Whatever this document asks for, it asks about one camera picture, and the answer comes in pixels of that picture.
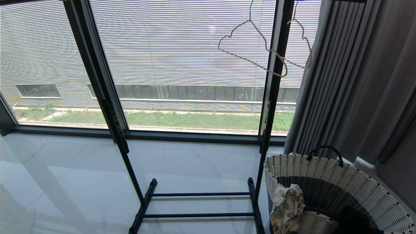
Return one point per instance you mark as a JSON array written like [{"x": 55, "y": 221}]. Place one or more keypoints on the pink clothes hanger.
[
  {"x": 309, "y": 48},
  {"x": 259, "y": 32}
]

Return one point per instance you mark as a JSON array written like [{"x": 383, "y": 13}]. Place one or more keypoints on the black garment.
[{"x": 354, "y": 222}]

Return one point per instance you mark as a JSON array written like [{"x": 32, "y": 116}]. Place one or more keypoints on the black clothes rack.
[{"x": 198, "y": 194}]

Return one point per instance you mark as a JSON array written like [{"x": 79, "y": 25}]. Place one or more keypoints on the white laundry basket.
[{"x": 325, "y": 165}]

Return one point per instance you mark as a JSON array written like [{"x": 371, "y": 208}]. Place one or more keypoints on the window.
[{"x": 195, "y": 65}]

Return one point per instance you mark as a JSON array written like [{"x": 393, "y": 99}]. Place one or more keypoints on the cream printed garment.
[{"x": 287, "y": 208}]

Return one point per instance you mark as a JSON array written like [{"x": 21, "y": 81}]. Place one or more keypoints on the beige curtain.
[{"x": 357, "y": 81}]

